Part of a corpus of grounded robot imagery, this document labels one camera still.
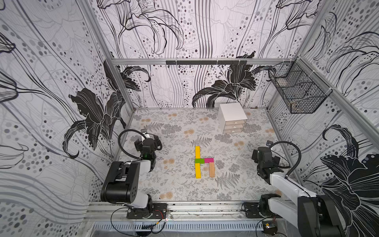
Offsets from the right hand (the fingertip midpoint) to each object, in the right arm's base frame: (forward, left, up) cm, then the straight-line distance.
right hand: (267, 152), depth 88 cm
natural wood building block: (-10, +34, -4) cm, 36 cm away
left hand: (+8, +74, +3) cm, 75 cm away
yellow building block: (+2, +43, -4) cm, 43 cm away
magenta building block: (-3, +36, -5) cm, 37 cm away
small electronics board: (-37, +8, -7) cm, 38 cm away
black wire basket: (+30, -23, +22) cm, 44 cm away
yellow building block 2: (-10, +42, -4) cm, 44 cm away
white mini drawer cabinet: (+20, +20, +8) cm, 30 cm away
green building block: (-4, +41, -4) cm, 42 cm away
